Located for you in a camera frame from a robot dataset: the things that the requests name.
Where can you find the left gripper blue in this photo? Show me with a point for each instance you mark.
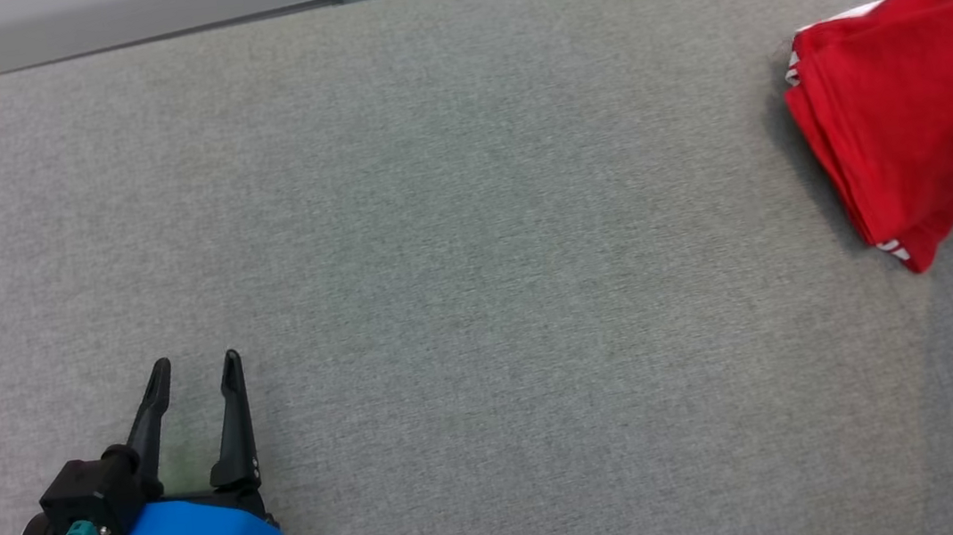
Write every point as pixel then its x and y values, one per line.
pixel 201 528

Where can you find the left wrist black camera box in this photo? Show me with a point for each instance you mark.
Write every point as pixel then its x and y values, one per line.
pixel 90 495

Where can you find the red basketball jersey white sleeves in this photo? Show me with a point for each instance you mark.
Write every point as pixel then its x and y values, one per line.
pixel 933 99

